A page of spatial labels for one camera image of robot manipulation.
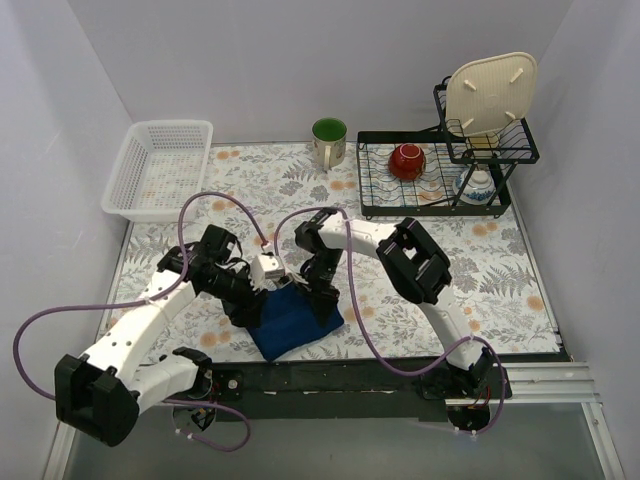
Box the blue t shirt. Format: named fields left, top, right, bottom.
left=247, top=287, right=344, bottom=362

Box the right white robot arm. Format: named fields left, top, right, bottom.
left=295, top=208, right=507, bottom=399

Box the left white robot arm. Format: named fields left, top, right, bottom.
left=54, top=225, right=283, bottom=446

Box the floral table mat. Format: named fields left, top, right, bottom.
left=117, top=144, right=559, bottom=370

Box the green inside floral mug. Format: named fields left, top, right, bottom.
left=312, top=117, right=347, bottom=171

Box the red bowl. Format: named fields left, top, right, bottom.
left=388, top=143, right=426, bottom=181

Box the white plastic basket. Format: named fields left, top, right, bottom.
left=101, top=119, right=214, bottom=223

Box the blue white patterned bowl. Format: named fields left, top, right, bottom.
left=452, top=168, right=496, bottom=205

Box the cream square plastic lid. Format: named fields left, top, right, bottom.
left=445, top=52, right=537, bottom=137

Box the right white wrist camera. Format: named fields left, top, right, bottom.
left=277, top=272, right=301, bottom=288

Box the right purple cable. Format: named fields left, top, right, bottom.
left=272, top=205, right=509, bottom=437

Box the purple cable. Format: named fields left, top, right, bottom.
left=272, top=205, right=509, bottom=437
left=11, top=191, right=271, bottom=452

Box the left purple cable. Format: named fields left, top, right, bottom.
left=11, top=191, right=271, bottom=452

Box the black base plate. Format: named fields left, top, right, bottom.
left=212, top=359, right=512, bottom=422

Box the black wire dish rack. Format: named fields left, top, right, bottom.
left=356, top=78, right=540, bottom=218

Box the aluminium frame rail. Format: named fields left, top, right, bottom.
left=60, top=361, right=601, bottom=407

